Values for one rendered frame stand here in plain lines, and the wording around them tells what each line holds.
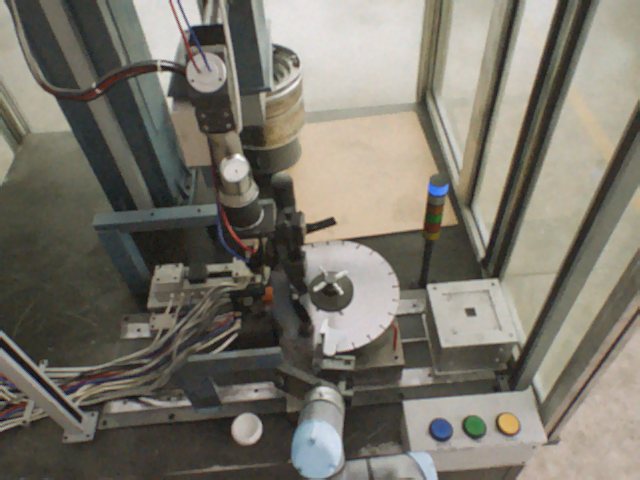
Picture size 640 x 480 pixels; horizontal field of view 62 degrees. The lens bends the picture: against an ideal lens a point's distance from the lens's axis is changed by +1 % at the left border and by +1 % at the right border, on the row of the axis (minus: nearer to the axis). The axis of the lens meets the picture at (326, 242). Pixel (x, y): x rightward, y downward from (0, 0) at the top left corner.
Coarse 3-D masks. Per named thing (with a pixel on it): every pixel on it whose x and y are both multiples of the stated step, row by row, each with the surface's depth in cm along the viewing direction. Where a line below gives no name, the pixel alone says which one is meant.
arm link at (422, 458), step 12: (384, 456) 90; (396, 456) 89; (408, 456) 89; (420, 456) 89; (372, 468) 87; (384, 468) 87; (396, 468) 87; (408, 468) 86; (420, 468) 87; (432, 468) 87
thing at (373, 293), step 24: (312, 264) 135; (336, 264) 135; (360, 264) 135; (384, 264) 134; (360, 288) 130; (384, 288) 129; (288, 312) 126; (312, 312) 126; (336, 312) 126; (360, 312) 125; (384, 312) 125; (288, 336) 122; (312, 336) 122; (360, 336) 121
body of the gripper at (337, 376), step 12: (324, 360) 103; (336, 360) 105; (348, 360) 106; (312, 372) 102; (324, 372) 101; (336, 372) 101; (348, 372) 101; (324, 384) 95; (336, 384) 100; (348, 384) 101; (348, 396) 95; (348, 408) 96
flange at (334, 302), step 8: (328, 272) 132; (336, 272) 132; (312, 280) 131; (320, 280) 131; (344, 280) 130; (320, 288) 129; (344, 288) 129; (352, 288) 129; (312, 296) 128; (320, 296) 128; (328, 296) 127; (336, 296) 127; (344, 296) 127; (352, 296) 127; (320, 304) 126; (328, 304) 126; (336, 304) 126; (344, 304) 126
